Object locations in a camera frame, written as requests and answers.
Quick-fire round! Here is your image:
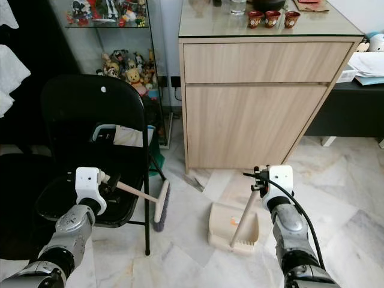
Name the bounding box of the beige plastic dustpan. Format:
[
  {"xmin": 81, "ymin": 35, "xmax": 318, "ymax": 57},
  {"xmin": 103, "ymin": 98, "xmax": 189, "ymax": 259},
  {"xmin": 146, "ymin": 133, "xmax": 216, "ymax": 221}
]
[{"xmin": 208, "ymin": 183, "xmax": 262, "ymax": 257}]

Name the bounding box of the beige broom with dark bristles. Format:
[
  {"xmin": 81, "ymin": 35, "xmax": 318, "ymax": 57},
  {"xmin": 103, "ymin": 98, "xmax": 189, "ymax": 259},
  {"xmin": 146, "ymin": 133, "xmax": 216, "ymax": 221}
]
[{"xmin": 114, "ymin": 178, "xmax": 172, "ymax": 233}]

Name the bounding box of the beige paper bag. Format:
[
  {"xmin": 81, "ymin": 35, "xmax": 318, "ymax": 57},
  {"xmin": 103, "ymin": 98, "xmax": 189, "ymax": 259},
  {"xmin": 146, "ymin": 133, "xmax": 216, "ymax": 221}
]
[{"xmin": 113, "ymin": 125, "xmax": 154, "ymax": 149}]

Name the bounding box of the green bag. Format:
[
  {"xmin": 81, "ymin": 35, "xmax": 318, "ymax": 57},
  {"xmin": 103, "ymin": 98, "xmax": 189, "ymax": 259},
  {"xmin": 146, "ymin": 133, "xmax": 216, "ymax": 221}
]
[{"xmin": 149, "ymin": 149, "xmax": 166, "ymax": 179}]

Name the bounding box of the white framed black device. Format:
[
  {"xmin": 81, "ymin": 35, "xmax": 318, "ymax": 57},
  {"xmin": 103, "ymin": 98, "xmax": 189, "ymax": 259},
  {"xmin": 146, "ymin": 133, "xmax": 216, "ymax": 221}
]
[{"xmin": 92, "ymin": 123, "xmax": 119, "ymax": 143}]

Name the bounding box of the light wood glass-topped cabinet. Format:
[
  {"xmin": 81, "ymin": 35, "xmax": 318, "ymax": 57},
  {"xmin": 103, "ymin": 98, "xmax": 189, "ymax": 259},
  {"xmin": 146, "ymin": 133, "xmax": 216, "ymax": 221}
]
[{"xmin": 177, "ymin": 0, "xmax": 365, "ymax": 175}]

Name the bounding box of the black folding chair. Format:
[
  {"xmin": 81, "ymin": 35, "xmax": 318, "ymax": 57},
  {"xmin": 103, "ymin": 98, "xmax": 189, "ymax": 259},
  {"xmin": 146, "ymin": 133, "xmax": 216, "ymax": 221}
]
[{"xmin": 35, "ymin": 74, "xmax": 170, "ymax": 257}]

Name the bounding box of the large black bag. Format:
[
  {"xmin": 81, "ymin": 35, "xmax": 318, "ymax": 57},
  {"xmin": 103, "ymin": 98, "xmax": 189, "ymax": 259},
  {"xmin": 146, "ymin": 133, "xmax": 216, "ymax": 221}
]
[{"xmin": 0, "ymin": 152, "xmax": 58, "ymax": 262}]

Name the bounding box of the yellow bear plush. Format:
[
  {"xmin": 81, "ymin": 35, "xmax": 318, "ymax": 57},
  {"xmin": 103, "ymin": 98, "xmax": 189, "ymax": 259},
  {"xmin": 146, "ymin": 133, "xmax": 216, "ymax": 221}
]
[{"xmin": 125, "ymin": 67, "xmax": 145, "ymax": 88}]

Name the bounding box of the black low bench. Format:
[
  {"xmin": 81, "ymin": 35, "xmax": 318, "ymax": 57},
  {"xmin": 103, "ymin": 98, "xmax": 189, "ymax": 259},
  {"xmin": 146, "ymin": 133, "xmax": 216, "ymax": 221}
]
[{"xmin": 303, "ymin": 80, "xmax": 384, "ymax": 149}]

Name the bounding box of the glass display cabinet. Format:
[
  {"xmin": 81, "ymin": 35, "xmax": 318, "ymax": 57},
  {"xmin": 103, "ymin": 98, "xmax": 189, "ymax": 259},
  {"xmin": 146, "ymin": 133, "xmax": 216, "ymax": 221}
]
[{"xmin": 49, "ymin": 0, "xmax": 172, "ymax": 148}]

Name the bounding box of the white lace cloth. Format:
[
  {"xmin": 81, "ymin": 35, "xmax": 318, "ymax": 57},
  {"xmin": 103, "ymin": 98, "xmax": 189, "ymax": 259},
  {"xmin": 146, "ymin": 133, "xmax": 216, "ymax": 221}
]
[
  {"xmin": 0, "ymin": 0, "xmax": 20, "ymax": 29},
  {"xmin": 0, "ymin": 43, "xmax": 32, "ymax": 118}
]

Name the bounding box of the small red patterned cup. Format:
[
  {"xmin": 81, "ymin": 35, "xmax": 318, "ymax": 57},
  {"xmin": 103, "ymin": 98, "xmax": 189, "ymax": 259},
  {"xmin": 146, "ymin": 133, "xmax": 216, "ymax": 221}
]
[
  {"xmin": 248, "ymin": 10, "xmax": 265, "ymax": 29},
  {"xmin": 265, "ymin": 10, "xmax": 282, "ymax": 28},
  {"xmin": 284, "ymin": 10, "xmax": 301, "ymax": 28}
]

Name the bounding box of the white paper stack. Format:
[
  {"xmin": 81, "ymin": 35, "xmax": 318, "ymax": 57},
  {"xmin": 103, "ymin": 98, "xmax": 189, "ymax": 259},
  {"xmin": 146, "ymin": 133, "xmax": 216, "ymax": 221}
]
[{"xmin": 339, "ymin": 51, "xmax": 384, "ymax": 86}]

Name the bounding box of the clear drinking glass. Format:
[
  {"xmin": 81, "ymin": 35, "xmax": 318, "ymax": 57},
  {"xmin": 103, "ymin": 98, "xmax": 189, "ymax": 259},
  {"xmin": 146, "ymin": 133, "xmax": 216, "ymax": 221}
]
[{"xmin": 230, "ymin": 0, "xmax": 248, "ymax": 16}]

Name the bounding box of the black round pot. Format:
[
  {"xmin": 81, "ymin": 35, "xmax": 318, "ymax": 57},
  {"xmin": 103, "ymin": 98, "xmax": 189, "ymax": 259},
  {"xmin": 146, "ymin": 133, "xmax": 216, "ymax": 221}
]
[{"xmin": 252, "ymin": 0, "xmax": 287, "ymax": 11}]

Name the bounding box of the brown tray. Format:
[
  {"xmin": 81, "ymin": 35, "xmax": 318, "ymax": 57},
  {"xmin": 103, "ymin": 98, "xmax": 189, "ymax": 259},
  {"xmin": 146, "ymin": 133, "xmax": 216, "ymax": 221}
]
[{"xmin": 291, "ymin": 0, "xmax": 331, "ymax": 13}]

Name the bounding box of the white plush toy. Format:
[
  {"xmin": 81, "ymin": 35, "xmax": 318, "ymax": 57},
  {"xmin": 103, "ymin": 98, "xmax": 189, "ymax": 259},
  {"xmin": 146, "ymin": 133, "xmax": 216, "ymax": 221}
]
[{"xmin": 355, "ymin": 33, "xmax": 384, "ymax": 55}]

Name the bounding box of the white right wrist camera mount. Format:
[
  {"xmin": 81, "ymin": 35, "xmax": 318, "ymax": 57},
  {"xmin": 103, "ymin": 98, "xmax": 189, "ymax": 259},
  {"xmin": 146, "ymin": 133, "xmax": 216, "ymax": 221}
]
[{"xmin": 268, "ymin": 165, "xmax": 295, "ymax": 202}]

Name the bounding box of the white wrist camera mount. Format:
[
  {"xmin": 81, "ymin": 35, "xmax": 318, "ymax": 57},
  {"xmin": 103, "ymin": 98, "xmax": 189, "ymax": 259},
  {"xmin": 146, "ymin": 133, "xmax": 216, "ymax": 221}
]
[
  {"xmin": 74, "ymin": 166, "xmax": 105, "ymax": 211},
  {"xmin": 268, "ymin": 165, "xmax": 295, "ymax": 202}
]

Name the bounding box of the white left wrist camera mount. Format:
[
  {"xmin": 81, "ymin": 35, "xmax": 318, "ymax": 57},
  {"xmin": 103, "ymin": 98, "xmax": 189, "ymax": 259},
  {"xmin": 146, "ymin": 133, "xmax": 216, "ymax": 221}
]
[{"xmin": 74, "ymin": 166, "xmax": 105, "ymax": 211}]

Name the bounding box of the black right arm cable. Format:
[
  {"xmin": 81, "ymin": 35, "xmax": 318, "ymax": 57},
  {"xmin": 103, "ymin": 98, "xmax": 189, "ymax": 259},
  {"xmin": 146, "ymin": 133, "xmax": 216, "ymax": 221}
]
[{"xmin": 242, "ymin": 172, "xmax": 328, "ymax": 272}]

